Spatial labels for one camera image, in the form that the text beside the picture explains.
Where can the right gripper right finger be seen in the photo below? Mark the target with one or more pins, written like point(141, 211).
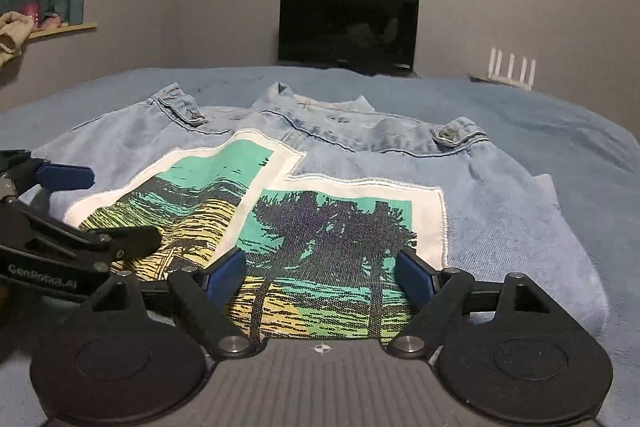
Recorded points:
point(506, 350)

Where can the white router with antennas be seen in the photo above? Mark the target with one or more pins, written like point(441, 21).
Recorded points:
point(507, 70)

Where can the denim jacket with print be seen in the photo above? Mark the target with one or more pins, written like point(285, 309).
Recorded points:
point(321, 198)

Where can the wooden window sill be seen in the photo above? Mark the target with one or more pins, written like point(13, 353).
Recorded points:
point(61, 30)

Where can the pink item on sill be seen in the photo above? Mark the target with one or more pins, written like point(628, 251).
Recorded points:
point(42, 20)

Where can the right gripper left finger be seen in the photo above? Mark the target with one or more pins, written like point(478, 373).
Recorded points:
point(109, 363)

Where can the blue bed blanket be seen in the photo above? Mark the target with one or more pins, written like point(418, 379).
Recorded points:
point(594, 163)

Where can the black television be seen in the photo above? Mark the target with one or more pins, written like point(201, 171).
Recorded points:
point(373, 37)

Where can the beige cloth on sill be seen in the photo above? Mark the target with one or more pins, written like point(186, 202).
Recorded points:
point(15, 28)

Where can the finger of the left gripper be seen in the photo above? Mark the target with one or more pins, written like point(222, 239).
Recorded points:
point(125, 241)
point(63, 177)

